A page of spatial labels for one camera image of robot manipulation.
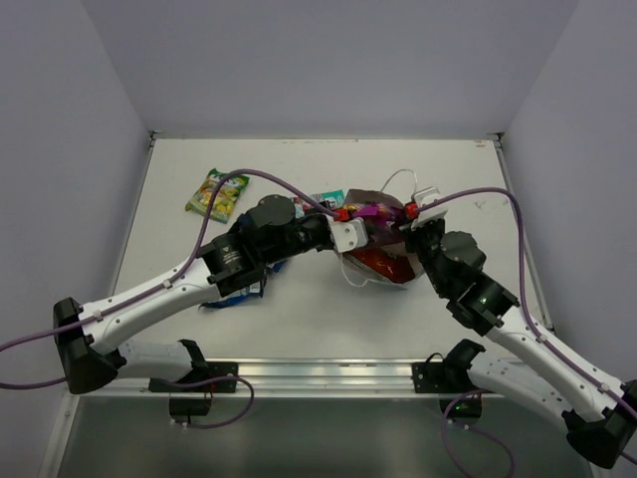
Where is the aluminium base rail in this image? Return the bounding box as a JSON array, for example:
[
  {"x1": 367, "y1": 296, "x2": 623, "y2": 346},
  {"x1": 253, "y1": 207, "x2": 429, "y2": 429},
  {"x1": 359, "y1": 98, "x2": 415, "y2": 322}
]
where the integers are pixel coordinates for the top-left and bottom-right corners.
[{"x1": 64, "y1": 353, "x2": 539, "y2": 394}]

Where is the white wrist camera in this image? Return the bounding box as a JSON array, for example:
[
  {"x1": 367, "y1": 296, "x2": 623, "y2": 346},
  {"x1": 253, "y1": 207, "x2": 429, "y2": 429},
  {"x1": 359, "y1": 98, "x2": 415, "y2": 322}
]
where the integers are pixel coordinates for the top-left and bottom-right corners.
[
  {"x1": 327, "y1": 218, "x2": 369, "y2": 254},
  {"x1": 411, "y1": 186, "x2": 448, "y2": 230}
]

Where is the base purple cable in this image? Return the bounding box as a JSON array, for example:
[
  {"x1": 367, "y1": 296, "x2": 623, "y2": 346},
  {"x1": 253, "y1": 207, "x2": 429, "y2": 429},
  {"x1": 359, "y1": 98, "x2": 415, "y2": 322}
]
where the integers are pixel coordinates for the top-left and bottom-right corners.
[
  {"x1": 163, "y1": 375, "x2": 256, "y2": 430},
  {"x1": 442, "y1": 386, "x2": 515, "y2": 478}
]

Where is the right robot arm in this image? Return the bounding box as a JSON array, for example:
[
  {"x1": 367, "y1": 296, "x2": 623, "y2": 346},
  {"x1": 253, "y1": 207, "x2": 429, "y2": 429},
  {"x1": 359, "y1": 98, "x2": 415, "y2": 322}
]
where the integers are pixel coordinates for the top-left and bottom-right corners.
[{"x1": 400, "y1": 219, "x2": 636, "y2": 469}]

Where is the right base control box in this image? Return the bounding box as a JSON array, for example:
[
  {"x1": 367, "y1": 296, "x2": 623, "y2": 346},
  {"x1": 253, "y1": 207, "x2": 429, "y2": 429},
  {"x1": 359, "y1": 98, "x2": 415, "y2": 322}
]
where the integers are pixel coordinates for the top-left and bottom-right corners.
[{"x1": 439, "y1": 394, "x2": 483, "y2": 425}]

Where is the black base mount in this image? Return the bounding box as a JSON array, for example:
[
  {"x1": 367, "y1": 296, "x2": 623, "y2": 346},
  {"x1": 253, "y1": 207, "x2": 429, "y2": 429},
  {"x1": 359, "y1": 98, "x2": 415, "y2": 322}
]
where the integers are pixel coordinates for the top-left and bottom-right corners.
[
  {"x1": 411, "y1": 351, "x2": 483, "y2": 394},
  {"x1": 147, "y1": 361, "x2": 239, "y2": 394}
]

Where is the orange red chips bag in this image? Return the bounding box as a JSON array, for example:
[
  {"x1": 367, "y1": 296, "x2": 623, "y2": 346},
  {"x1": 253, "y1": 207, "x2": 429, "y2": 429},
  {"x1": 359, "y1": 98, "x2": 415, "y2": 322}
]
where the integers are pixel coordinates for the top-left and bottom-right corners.
[{"x1": 347, "y1": 248, "x2": 416, "y2": 285}]

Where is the base control box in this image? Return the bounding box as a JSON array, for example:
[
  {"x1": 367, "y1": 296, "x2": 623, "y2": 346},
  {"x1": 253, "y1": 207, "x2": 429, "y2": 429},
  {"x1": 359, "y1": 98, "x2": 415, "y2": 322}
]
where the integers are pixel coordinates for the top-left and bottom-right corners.
[
  {"x1": 168, "y1": 394, "x2": 212, "y2": 423},
  {"x1": 439, "y1": 394, "x2": 483, "y2": 425}
]

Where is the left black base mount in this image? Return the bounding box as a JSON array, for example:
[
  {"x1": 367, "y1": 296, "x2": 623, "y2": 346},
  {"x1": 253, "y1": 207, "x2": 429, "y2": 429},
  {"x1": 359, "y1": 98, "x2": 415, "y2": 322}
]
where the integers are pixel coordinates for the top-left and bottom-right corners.
[{"x1": 147, "y1": 361, "x2": 239, "y2": 394}]

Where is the yellow green candy packet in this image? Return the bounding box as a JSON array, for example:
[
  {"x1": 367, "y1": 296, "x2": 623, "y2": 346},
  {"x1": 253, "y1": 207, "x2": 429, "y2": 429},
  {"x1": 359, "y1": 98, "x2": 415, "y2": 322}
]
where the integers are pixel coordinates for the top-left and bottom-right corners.
[{"x1": 184, "y1": 168, "x2": 250, "y2": 223}]

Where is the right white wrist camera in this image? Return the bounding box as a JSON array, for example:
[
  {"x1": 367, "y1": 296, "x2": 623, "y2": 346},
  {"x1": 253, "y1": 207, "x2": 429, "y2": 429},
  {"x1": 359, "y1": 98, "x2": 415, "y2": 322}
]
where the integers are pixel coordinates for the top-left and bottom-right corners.
[{"x1": 411, "y1": 186, "x2": 448, "y2": 230}]

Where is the purple snack packet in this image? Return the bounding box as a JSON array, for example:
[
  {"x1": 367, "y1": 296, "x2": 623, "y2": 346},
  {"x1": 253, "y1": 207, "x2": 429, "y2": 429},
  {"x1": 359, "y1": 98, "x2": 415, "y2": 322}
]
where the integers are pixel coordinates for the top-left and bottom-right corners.
[{"x1": 345, "y1": 202, "x2": 402, "y2": 234}]

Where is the blue Kettle chips bag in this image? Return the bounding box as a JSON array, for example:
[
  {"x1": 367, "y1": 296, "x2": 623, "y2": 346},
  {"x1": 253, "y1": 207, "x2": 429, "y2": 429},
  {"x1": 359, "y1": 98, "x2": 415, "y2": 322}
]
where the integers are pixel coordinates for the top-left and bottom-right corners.
[{"x1": 199, "y1": 279, "x2": 267, "y2": 310}]

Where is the green red snack packet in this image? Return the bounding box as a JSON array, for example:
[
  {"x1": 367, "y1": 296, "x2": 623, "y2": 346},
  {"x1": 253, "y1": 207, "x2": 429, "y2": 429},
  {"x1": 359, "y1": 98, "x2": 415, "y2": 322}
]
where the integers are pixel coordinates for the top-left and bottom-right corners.
[{"x1": 292, "y1": 189, "x2": 345, "y2": 218}]

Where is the left base control box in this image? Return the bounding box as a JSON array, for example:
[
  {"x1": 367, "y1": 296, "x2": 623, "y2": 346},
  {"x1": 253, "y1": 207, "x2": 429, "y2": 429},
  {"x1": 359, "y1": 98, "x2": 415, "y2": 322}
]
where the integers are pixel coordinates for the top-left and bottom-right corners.
[{"x1": 168, "y1": 394, "x2": 212, "y2": 423}]

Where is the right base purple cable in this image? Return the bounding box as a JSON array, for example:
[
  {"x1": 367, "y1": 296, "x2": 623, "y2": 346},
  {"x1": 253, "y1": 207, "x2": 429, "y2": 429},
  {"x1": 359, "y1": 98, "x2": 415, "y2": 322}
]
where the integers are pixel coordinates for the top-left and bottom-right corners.
[{"x1": 442, "y1": 386, "x2": 515, "y2": 478}]

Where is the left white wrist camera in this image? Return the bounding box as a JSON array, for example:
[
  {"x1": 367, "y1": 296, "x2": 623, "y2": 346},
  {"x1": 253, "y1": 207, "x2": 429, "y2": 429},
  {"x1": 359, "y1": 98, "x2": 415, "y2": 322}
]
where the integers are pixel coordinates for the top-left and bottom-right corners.
[{"x1": 327, "y1": 218, "x2": 369, "y2": 254}]

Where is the light blue paper bag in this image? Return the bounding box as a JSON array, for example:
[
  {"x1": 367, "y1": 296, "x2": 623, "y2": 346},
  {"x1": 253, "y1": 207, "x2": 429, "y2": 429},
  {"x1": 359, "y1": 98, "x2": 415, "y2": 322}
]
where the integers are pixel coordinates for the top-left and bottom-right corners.
[{"x1": 338, "y1": 168, "x2": 424, "y2": 289}]

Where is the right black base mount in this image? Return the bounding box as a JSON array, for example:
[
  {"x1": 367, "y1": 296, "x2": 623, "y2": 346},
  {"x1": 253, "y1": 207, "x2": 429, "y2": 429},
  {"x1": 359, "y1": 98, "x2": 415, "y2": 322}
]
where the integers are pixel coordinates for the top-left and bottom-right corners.
[{"x1": 411, "y1": 351, "x2": 483, "y2": 394}]

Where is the blue red snack packet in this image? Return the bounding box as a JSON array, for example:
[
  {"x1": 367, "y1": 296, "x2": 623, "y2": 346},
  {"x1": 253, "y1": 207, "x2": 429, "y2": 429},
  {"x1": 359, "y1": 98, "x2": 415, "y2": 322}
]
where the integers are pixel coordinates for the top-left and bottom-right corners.
[{"x1": 267, "y1": 260, "x2": 287, "y2": 274}]

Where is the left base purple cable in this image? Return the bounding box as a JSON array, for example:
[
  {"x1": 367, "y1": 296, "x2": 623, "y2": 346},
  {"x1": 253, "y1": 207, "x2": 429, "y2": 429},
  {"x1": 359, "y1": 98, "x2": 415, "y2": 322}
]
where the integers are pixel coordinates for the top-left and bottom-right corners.
[{"x1": 163, "y1": 375, "x2": 256, "y2": 430}]

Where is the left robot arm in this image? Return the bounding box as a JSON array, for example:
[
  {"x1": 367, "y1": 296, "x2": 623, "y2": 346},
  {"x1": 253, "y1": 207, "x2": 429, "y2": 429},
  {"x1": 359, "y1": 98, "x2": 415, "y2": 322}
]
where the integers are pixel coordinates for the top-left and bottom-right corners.
[{"x1": 53, "y1": 195, "x2": 335, "y2": 394}]

